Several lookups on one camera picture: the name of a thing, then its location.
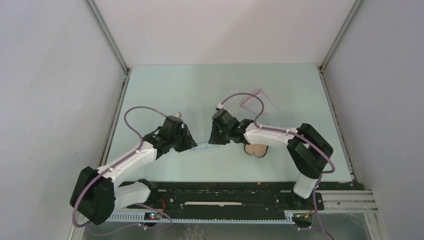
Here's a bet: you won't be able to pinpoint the light blue cleaning cloth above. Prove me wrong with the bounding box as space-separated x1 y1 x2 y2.
190 142 220 152

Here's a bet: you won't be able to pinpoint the black glasses case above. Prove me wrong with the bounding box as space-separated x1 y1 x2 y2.
244 144 269 159

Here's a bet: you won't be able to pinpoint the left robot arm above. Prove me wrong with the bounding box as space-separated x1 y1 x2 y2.
70 115 197 228

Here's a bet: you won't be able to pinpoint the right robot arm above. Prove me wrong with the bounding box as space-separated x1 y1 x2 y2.
208 109 334 209

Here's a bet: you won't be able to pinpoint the pink transparent sunglasses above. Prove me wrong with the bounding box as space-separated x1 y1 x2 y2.
240 89 280 116

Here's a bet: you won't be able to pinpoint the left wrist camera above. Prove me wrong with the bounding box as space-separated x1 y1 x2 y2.
172 111 183 119

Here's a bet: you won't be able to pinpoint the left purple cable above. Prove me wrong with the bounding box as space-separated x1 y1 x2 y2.
71 105 170 229

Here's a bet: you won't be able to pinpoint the purple cable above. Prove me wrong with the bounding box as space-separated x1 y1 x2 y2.
216 92 336 240
71 105 170 229

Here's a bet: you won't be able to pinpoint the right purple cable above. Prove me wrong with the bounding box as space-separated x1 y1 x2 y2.
216 92 336 240

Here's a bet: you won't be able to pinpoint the grey cable duct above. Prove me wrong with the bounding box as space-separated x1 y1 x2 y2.
105 211 299 225

